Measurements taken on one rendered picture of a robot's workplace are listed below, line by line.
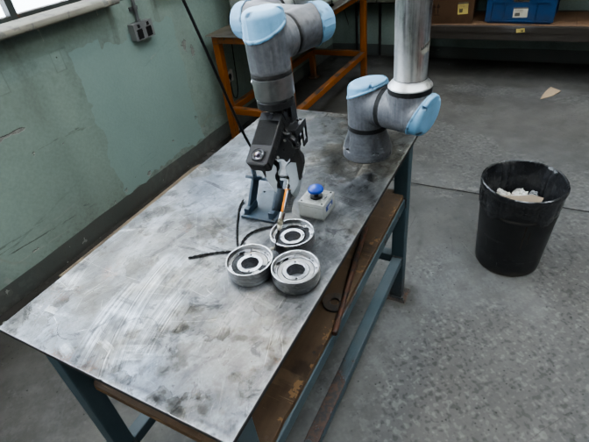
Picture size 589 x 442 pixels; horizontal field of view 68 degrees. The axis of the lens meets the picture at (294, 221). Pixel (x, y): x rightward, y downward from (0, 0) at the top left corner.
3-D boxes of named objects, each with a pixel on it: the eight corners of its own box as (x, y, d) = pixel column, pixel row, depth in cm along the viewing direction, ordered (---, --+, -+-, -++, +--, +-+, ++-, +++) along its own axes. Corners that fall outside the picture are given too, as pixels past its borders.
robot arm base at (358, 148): (353, 138, 146) (352, 110, 140) (398, 143, 140) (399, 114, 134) (336, 160, 136) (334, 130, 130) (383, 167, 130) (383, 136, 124)
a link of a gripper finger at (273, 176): (289, 184, 97) (288, 147, 91) (280, 199, 93) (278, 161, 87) (276, 181, 98) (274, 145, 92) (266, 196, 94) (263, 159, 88)
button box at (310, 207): (324, 221, 111) (322, 205, 108) (299, 215, 114) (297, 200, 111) (337, 203, 117) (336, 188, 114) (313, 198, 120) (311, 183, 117)
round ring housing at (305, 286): (330, 281, 94) (329, 267, 91) (289, 305, 90) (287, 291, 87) (303, 257, 101) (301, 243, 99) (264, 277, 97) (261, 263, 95)
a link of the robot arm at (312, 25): (294, -4, 86) (253, 9, 81) (338, -2, 80) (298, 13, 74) (298, 37, 91) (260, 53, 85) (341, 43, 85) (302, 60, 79)
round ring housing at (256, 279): (283, 276, 97) (280, 262, 94) (239, 296, 93) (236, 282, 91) (262, 251, 104) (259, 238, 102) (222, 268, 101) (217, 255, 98)
